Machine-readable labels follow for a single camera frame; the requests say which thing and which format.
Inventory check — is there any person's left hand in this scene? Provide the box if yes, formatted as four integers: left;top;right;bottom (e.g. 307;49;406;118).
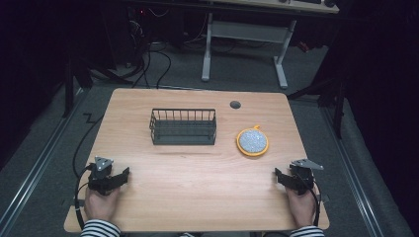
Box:
84;186;122;223

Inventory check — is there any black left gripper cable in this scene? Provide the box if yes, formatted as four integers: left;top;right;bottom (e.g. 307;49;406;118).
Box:
73;163;97;232

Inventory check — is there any person's right hand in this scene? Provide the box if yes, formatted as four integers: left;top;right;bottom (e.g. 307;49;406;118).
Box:
285;185;319;229

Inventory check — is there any bundle of black floor cables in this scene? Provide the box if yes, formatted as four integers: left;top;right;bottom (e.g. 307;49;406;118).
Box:
126;6;174;91

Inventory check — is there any white-legged wooden desk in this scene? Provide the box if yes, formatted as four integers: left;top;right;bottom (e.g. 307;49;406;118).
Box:
197;0;341;91

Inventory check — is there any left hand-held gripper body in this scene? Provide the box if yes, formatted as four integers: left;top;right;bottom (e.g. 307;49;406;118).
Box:
86;156;115;197

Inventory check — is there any metal floor rail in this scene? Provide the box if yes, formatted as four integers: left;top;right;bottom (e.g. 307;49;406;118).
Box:
320;105;385;237
0;87;87;231

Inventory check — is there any round yellow-rimmed scrubbing pad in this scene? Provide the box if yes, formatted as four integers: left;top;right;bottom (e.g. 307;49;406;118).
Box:
235;123;270;158

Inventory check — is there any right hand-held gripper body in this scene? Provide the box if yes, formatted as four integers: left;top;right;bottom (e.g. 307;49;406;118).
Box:
288;158;325;196

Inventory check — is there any black floor cable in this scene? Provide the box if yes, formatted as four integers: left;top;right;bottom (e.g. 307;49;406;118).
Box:
71;113;105;181

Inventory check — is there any black wire basket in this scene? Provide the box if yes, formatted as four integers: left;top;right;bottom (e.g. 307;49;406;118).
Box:
148;108;218;146

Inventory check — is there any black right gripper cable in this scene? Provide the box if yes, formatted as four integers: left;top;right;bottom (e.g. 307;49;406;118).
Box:
294;172;322;228

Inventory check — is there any black metal stand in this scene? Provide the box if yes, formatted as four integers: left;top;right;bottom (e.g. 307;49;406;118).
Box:
286;73;351;140
61;53;134;119

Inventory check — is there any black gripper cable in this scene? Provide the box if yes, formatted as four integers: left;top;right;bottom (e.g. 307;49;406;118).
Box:
73;163;97;232
294;172;322;228

